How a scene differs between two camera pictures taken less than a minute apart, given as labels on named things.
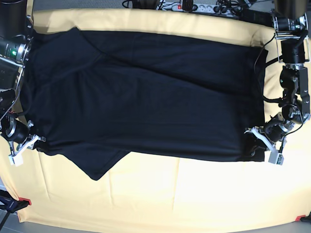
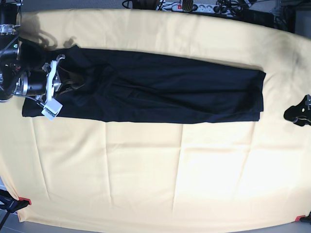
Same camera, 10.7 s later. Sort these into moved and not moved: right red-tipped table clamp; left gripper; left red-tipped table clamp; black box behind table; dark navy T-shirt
Moved: left gripper; dark navy T-shirt
Not moved: left red-tipped table clamp; right red-tipped table clamp; black box behind table
